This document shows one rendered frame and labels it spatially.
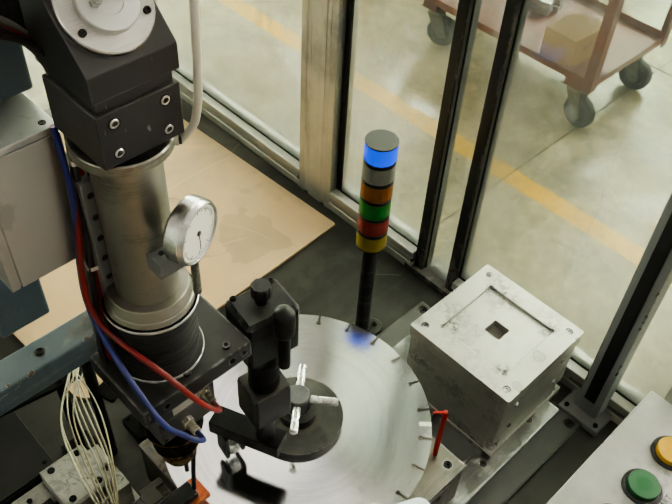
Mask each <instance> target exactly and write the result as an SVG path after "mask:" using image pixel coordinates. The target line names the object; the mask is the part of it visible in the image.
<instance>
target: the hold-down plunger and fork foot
mask: <svg viewBox="0 0 672 504"><path fill-rule="evenodd" d="M220 406H221V405H220ZM221 407H222V412H221V413H214V414H213V415H212V417H211V419H210V420H209V422H208V424H209V431H210V432H212V433H214V434H217V440H218V446H219V447H220V449H221V450H222V452H223V453H224V455H225V457H226V458H227V459H228V458H230V447H229V440H232V441H234V442H237V443H239V446H240V448H241V449H242V450H244V449H245V448H246V447H245V446H247V447H249V448H252V449H254V450H257V451H259V452H262V453H264V454H267V455H269V456H272V457H274V458H278V456H279V454H280V452H281V451H282V449H283V447H284V445H285V443H286V441H287V431H285V430H282V429H280V428H277V427H276V421H274V422H272V423H270V424H268V425H267V426H265V427H263V428H261V429H260V430H259V429H255V428H254V426H253V425H252V423H251V422H250V421H249V419H248V418H247V416H246V415H244V414H241V413H239V412H236V411H234V410H231V409H229V408H226V407H223V406H221Z"/></svg>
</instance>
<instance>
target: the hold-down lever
mask: <svg viewBox="0 0 672 504"><path fill-rule="evenodd" d="M272 324H273V334H274V336H275V337H276V338H277V358H278V367H279V368H280V369H282V370H286V369H288V368H289V367H290V365H291V338H292V337H293V336H294V334H295V328H296V313H295V310H294V309H293V308H292V307H291V306H289V305H286V304H282V305H279V306H277V307H276V308H275V309H274V310H273V314H272Z"/></svg>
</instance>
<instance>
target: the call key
mask: <svg viewBox="0 0 672 504"><path fill-rule="evenodd" d="M655 451H656V454H657V456H658V457H659V459H660V460H661V461H662V462H664V463H665V464H667V465H669V466H672V437H663V438H661V439H660V440H659V441H658V443H657V445H656V447H655Z"/></svg>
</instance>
